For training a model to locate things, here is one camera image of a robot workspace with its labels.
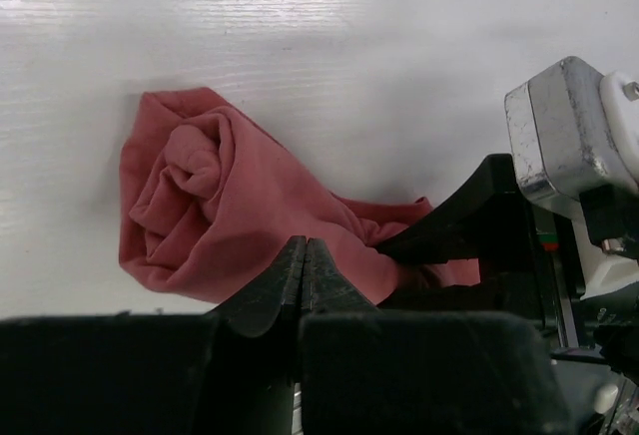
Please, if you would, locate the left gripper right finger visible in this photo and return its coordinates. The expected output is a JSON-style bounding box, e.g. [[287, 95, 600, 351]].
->
[[300, 238, 378, 315]]

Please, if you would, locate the dusty red t shirt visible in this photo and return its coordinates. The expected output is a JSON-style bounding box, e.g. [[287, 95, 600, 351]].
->
[[119, 88, 480, 303]]

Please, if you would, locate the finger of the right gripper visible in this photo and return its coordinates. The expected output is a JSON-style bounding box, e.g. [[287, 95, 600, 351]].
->
[[376, 154, 529, 271]]

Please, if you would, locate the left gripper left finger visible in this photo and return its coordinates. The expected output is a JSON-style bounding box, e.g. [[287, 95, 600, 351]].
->
[[213, 235, 306, 338]]

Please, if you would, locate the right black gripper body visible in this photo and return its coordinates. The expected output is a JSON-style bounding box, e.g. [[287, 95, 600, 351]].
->
[[383, 197, 638, 434]]

